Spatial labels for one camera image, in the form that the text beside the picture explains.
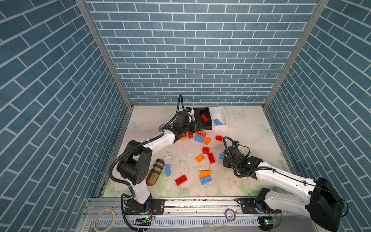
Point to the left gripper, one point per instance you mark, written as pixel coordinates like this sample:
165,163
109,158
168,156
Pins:
194,127

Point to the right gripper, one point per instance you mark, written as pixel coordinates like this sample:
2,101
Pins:
225,162

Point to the red lego diagonal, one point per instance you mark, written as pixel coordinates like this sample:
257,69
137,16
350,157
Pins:
205,121

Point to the blue lego bottom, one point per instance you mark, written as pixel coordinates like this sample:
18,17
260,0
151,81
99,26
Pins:
205,180

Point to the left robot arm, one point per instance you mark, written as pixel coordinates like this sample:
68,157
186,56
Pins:
132,166

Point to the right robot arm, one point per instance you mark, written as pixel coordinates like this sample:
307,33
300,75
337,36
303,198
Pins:
316,199

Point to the white tape roll on table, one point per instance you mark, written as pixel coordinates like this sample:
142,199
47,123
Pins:
160,127

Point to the black middle bin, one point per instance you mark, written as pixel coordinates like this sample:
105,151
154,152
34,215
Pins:
197,115

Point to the orange lego top stacked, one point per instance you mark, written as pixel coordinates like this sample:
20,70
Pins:
201,134

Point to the long red lego center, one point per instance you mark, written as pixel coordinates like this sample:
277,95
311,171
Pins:
211,158

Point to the blue lego under orange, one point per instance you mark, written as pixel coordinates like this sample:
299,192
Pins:
199,139

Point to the red curved lego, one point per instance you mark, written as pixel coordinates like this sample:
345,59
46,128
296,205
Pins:
219,138

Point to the small orange lego square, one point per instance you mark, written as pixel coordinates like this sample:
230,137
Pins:
207,140

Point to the orange lego center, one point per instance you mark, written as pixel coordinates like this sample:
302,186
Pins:
199,158

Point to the orange sloped lego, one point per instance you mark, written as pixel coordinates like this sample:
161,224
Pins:
205,173

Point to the white right bin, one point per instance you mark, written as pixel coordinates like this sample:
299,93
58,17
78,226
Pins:
219,112

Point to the striped brown cylinder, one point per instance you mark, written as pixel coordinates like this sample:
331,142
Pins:
155,172

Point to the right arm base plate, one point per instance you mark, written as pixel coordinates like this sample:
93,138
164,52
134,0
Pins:
249,206

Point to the aluminium rail frame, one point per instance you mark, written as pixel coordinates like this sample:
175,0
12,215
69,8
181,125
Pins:
214,214

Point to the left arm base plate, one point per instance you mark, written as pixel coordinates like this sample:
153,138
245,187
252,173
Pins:
150,207

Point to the tape roll on rail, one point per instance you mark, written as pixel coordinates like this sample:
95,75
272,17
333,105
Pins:
105,221

